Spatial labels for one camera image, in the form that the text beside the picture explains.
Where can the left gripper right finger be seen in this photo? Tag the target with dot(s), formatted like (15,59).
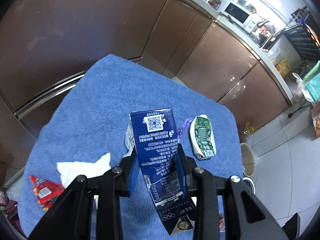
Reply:
(245,215)

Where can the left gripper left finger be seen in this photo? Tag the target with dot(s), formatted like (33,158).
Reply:
(70,216)

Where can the blue milk carton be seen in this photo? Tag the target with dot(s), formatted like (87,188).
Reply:
(156,144)

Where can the white trash bin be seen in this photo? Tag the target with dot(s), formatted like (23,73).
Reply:
(249,182)

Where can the brown kitchen cabinet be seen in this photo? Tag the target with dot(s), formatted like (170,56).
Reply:
(48,45)

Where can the red snack packet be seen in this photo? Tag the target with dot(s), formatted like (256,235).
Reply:
(46,191)

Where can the white tissue paper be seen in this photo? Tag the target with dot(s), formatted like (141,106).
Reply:
(70,170)

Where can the beige bucket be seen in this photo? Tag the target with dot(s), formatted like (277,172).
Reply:
(248,160)

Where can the blue towel mat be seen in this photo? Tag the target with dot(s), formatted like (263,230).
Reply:
(92,119)

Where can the cooking oil bottle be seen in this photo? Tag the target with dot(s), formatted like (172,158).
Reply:
(246,131)

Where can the green milk carton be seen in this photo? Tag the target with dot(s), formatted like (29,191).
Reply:
(202,137)

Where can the purple twisted wrapper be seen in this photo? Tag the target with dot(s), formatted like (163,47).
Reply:
(183,129)

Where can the teal hanging bag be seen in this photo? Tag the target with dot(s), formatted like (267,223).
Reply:
(311,82)

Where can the black dish rack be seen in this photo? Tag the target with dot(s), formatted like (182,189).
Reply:
(302,32)

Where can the white microwave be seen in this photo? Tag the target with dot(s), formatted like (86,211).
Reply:
(242,17)

